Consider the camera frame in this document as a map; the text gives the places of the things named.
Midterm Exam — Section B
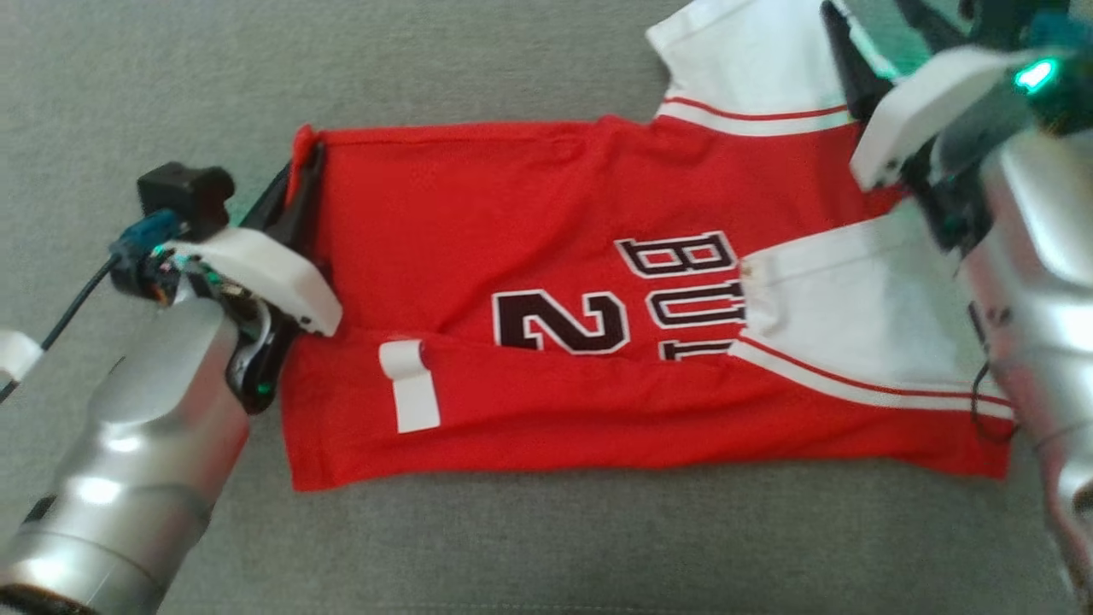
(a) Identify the red and white basketball jersey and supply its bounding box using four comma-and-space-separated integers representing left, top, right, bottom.
280, 0, 1019, 495

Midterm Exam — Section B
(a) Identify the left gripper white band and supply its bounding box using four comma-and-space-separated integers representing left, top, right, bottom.
166, 141, 345, 337

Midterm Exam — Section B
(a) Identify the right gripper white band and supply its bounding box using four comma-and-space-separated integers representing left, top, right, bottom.
820, 0, 1039, 191

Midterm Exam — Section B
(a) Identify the large grey sofa seat cushion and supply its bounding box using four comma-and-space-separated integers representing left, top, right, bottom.
0, 0, 1093, 615

